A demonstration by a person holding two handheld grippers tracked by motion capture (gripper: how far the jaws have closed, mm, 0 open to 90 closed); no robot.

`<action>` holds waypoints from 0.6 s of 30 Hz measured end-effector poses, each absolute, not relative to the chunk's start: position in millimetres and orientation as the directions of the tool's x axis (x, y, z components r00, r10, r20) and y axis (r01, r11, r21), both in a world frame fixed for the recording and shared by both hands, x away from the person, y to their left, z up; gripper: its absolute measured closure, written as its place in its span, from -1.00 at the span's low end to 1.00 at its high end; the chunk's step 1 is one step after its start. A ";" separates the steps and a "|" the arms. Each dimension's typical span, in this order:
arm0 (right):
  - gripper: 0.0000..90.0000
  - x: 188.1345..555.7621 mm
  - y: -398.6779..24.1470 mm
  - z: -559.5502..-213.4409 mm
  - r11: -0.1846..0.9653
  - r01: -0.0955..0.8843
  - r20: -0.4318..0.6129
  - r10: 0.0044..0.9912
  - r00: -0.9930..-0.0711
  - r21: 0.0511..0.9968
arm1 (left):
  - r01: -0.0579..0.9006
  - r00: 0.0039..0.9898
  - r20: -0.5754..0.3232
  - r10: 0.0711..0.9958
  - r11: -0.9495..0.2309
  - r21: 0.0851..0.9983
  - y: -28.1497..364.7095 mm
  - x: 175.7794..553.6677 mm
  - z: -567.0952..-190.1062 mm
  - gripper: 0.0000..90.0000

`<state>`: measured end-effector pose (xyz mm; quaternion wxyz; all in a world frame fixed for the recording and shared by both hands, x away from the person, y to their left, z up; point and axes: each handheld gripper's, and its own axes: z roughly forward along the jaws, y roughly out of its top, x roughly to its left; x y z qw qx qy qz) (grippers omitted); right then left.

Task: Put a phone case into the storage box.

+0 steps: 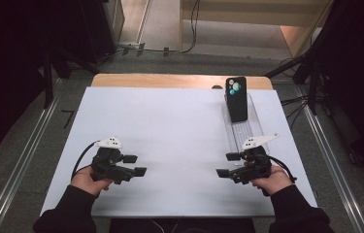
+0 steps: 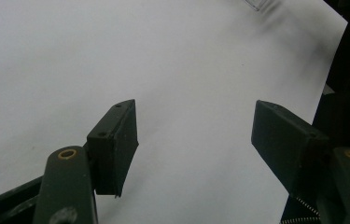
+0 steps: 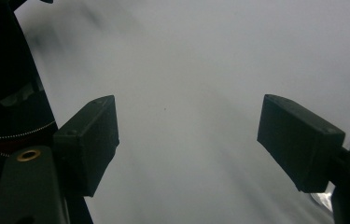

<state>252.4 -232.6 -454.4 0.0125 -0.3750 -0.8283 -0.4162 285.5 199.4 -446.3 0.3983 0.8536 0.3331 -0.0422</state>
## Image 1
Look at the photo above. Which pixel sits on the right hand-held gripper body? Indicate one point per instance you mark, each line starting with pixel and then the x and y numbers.
pixel 255 165

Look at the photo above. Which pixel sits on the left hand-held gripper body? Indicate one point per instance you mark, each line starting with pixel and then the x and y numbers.
pixel 106 165

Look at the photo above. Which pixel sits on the clear plastic slotted rack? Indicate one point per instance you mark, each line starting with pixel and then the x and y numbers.
pixel 246 132

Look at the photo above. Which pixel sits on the dark smartphone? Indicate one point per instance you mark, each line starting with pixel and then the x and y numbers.
pixel 236 103

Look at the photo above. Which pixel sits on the person's right hand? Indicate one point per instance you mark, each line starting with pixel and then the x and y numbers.
pixel 275 183

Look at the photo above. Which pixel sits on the person's left hand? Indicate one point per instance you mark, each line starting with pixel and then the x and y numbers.
pixel 85 183

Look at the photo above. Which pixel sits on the small dark round object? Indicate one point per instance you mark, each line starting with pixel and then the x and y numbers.
pixel 217 86

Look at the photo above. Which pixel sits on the wooden table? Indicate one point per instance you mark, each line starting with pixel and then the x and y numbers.
pixel 170 81

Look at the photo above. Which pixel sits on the black metal stand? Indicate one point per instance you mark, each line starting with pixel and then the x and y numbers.
pixel 47 84
pixel 312 84

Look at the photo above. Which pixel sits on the dark curtain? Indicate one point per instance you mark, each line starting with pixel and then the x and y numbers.
pixel 357 81
pixel 8 64

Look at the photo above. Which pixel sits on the light wooden furniture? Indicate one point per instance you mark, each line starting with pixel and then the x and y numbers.
pixel 250 13

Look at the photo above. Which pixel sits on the aluminium floor rail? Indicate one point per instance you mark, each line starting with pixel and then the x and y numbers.
pixel 335 168
pixel 21 161

